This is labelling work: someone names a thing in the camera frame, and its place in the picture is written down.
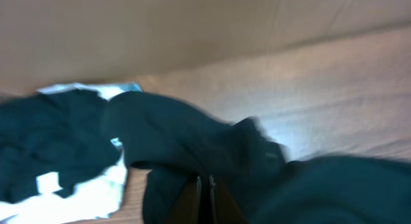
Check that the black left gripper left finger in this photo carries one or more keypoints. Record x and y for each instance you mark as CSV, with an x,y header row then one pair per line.
x,y
186,208

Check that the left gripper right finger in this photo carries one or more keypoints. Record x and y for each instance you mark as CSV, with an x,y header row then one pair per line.
x,y
224,209

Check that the black t-shirt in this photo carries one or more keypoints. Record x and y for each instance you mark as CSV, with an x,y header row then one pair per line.
x,y
174,141

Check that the folded beige garment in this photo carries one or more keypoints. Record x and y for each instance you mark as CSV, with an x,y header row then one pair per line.
x,y
96,198

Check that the folded black garment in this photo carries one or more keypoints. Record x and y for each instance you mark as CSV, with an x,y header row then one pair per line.
x,y
47,133

